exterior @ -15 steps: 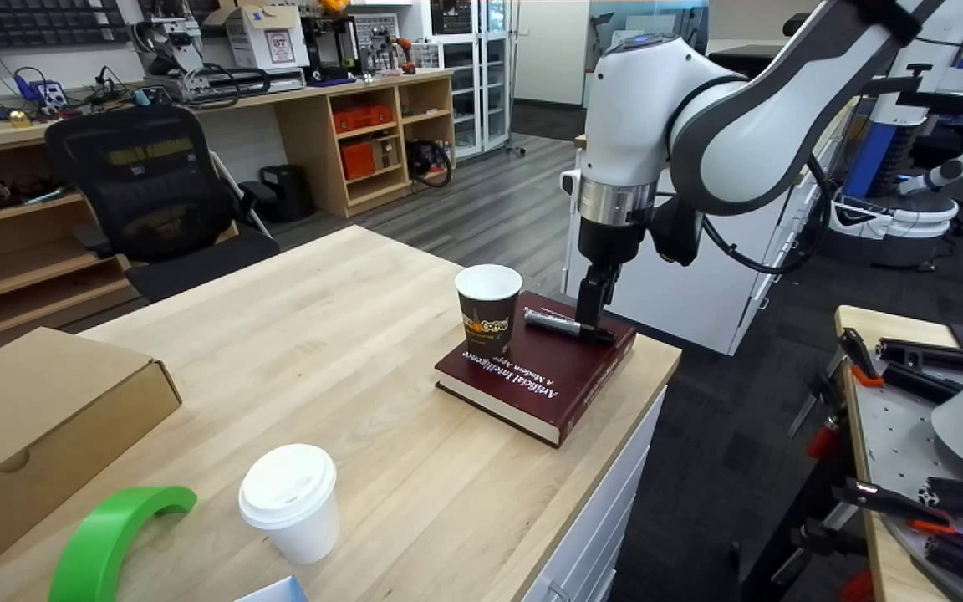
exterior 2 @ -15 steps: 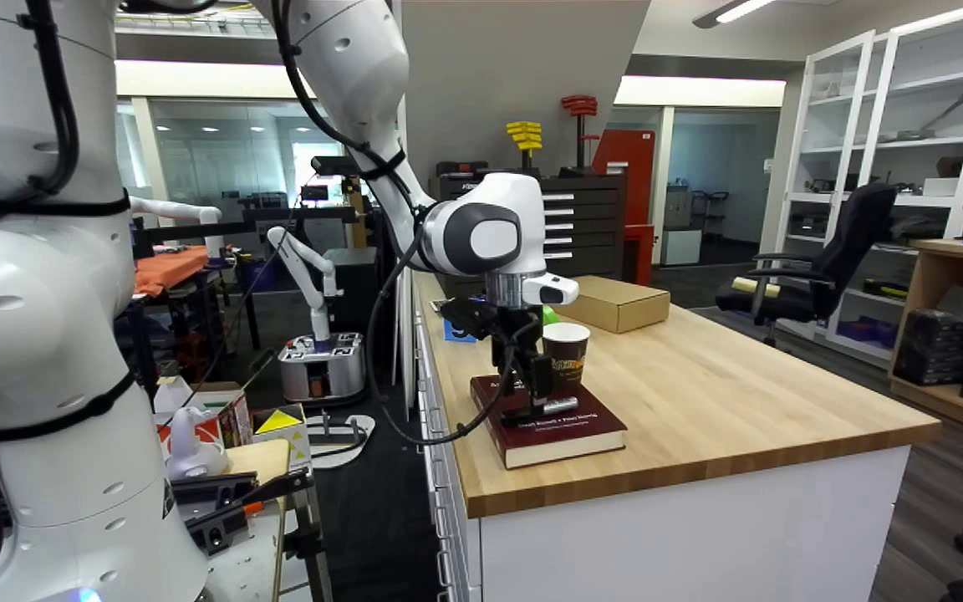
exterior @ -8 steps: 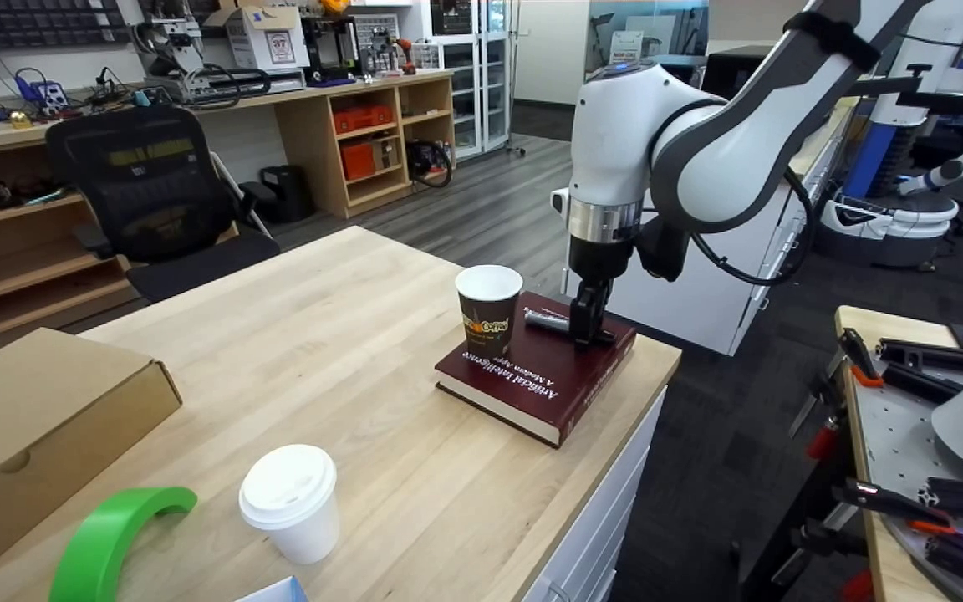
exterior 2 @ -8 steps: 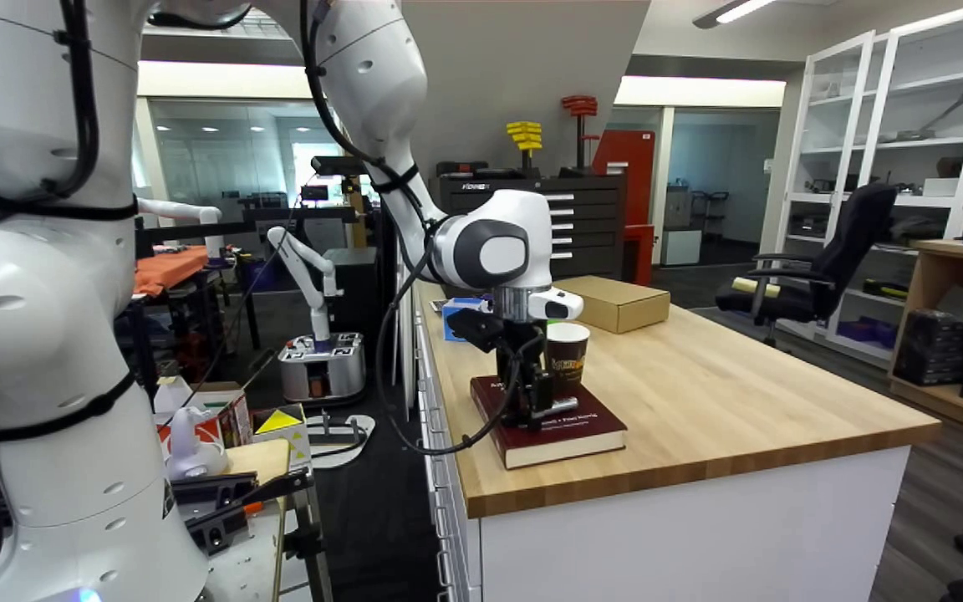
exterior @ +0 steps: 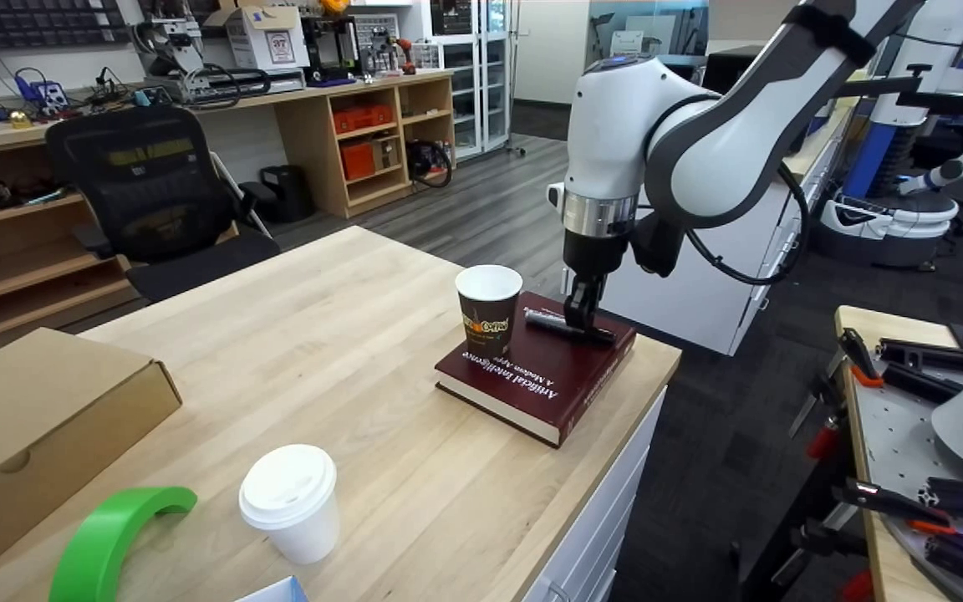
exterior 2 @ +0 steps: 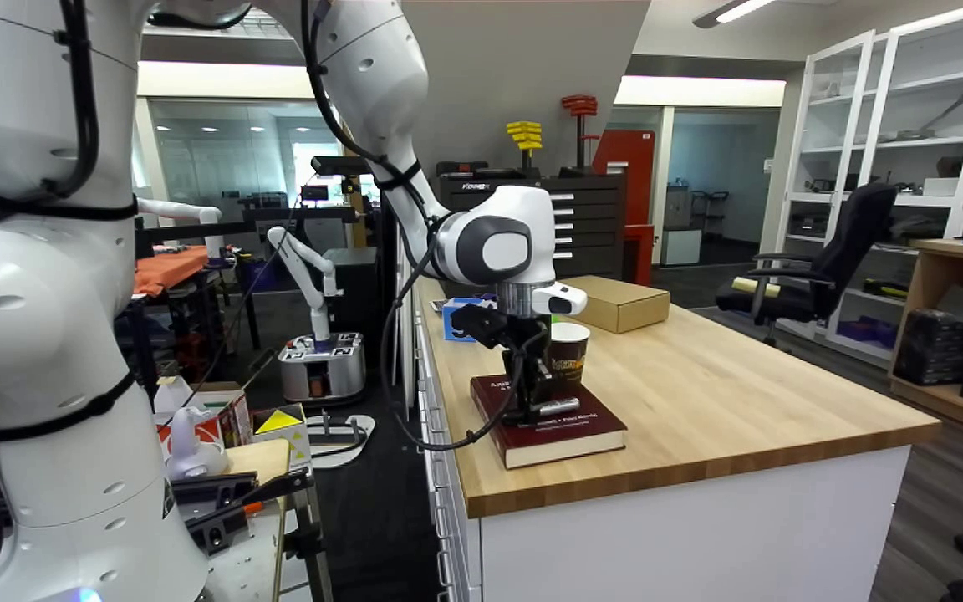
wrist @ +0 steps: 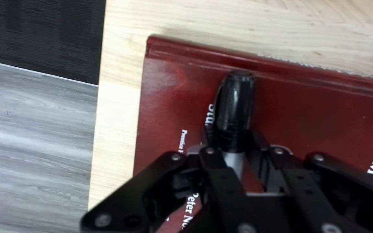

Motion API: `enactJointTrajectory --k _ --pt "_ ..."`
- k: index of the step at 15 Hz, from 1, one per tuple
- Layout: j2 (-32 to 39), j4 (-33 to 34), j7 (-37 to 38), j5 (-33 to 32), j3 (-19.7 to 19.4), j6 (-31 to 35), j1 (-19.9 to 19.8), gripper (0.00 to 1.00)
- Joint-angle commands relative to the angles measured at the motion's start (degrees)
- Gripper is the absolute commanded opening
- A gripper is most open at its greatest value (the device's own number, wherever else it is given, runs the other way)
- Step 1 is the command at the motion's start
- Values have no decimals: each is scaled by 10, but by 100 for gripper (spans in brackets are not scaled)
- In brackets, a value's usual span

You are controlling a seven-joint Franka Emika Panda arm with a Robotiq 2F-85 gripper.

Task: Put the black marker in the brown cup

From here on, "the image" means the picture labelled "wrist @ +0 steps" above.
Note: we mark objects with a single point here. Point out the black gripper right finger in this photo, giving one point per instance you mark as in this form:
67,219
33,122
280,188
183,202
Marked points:
324,189

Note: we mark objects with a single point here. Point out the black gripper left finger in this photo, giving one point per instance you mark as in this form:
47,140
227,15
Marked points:
152,189

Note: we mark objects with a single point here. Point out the black marker grey barrel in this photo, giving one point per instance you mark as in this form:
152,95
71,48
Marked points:
234,108

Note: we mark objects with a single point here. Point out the dark red hardcover book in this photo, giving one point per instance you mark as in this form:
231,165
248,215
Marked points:
304,117

